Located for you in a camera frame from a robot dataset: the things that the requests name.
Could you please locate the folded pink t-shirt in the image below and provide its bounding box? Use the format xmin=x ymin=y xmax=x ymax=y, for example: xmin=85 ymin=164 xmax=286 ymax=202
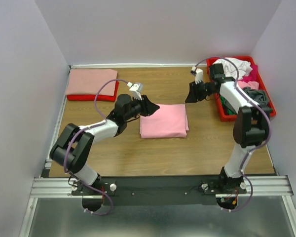
xmin=66 ymin=69 xmax=117 ymax=95

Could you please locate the white t-shirt in bin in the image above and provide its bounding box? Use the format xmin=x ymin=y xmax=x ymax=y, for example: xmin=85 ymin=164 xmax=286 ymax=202
xmin=222 ymin=58 xmax=253 ymax=80

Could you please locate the magenta garment in bin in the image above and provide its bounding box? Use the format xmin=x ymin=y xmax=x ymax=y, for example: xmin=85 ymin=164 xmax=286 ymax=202
xmin=241 ymin=64 xmax=258 ymax=82

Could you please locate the aluminium frame rail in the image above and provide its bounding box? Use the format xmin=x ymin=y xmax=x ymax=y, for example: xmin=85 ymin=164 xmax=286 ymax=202
xmin=21 ymin=101 xmax=294 ymax=237

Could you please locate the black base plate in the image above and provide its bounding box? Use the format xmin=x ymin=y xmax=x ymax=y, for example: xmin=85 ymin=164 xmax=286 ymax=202
xmin=72 ymin=174 xmax=248 ymax=211

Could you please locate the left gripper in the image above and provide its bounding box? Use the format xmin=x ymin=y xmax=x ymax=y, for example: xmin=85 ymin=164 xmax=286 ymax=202
xmin=124 ymin=94 xmax=160 ymax=121

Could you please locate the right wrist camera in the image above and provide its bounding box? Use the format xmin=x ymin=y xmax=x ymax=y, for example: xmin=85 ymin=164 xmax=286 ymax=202
xmin=190 ymin=66 xmax=203 ymax=84

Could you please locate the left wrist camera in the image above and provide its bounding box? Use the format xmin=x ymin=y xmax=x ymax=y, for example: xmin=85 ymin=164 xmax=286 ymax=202
xmin=127 ymin=82 xmax=144 ymax=100

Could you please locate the salmon pink garment in bin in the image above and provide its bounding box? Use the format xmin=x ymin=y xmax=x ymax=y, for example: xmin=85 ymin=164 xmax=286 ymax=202
xmin=238 ymin=80 xmax=259 ymax=90

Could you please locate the grey garment in bin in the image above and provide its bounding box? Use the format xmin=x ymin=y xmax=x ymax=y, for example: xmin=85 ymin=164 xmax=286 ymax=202
xmin=243 ymin=87 xmax=270 ymax=106

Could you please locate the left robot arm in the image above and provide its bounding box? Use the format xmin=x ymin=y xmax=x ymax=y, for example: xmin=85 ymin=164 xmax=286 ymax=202
xmin=49 ymin=94 xmax=160 ymax=196

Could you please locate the light pink t-shirt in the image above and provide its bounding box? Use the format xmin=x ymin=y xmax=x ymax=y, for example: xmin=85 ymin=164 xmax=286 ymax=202
xmin=140 ymin=104 xmax=189 ymax=139

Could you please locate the green garment in bin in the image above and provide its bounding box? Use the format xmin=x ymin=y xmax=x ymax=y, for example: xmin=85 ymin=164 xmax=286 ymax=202
xmin=220 ymin=95 xmax=237 ymax=116

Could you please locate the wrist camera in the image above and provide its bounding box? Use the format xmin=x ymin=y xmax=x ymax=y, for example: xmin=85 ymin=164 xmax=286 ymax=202
xmin=190 ymin=66 xmax=203 ymax=84
xmin=127 ymin=82 xmax=144 ymax=100

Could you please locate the red plastic bin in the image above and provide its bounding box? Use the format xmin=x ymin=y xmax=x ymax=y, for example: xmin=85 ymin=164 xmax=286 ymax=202
xmin=206 ymin=56 xmax=277 ymax=122

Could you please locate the folded red t-shirt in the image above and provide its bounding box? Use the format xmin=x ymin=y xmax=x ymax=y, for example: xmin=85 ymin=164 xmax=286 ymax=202
xmin=66 ymin=81 xmax=119 ymax=102

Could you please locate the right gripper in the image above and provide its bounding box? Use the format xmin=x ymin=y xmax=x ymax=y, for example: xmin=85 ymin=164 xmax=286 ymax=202
xmin=184 ymin=80 xmax=215 ymax=104

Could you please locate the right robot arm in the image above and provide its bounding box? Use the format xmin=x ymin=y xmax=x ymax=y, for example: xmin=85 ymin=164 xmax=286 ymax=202
xmin=185 ymin=64 xmax=271 ymax=194

